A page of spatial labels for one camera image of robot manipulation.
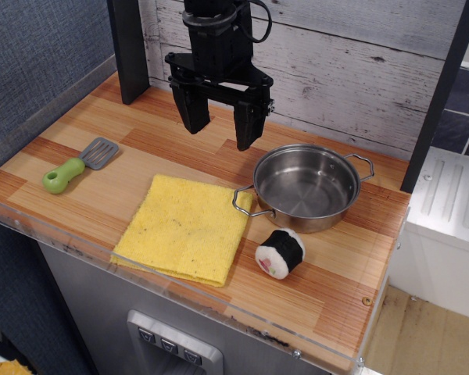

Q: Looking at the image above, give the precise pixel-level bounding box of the yellow cloth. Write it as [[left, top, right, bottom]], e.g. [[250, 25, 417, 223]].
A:
[[111, 174, 252, 288]]

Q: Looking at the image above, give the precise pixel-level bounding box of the grey appliance control panel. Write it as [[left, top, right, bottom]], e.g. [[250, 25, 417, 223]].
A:
[[127, 309, 224, 374]]

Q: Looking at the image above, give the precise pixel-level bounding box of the clear acrylic left guard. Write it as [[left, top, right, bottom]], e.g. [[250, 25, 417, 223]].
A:
[[0, 54, 116, 166]]

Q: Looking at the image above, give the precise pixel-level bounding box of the yellow object bottom left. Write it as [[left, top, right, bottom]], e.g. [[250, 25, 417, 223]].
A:
[[0, 360, 33, 375]]

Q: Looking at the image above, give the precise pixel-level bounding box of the black frame post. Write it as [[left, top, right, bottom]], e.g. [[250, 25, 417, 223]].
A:
[[106, 0, 149, 105], [400, 0, 469, 193]]

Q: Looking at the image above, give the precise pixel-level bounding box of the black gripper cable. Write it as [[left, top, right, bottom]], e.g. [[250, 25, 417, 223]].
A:
[[234, 0, 274, 44]]

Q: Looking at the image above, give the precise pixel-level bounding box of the black left frame post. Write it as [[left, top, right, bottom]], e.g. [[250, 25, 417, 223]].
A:
[[106, 0, 149, 105]]

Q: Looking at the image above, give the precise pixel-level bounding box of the white ribbed cabinet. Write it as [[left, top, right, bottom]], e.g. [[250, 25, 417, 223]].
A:
[[388, 148, 469, 317]]

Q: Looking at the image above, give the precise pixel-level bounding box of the plush sushi roll toy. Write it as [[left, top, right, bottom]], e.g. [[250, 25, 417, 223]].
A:
[[255, 228, 306, 280]]

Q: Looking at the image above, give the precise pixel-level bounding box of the black right frame post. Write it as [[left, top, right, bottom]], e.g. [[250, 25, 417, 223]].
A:
[[400, 0, 469, 193]]

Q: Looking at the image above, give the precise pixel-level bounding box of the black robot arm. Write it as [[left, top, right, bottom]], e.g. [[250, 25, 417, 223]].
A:
[[165, 1, 274, 151]]

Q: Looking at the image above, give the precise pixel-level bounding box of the green handled grey spatula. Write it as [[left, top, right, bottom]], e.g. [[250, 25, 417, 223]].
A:
[[42, 137, 119, 195]]

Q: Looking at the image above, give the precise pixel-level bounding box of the steel pot with handles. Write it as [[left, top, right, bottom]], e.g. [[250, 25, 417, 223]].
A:
[[232, 144, 374, 234]]

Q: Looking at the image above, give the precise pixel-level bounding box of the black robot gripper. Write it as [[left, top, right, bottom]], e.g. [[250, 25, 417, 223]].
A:
[[164, 25, 275, 152]]

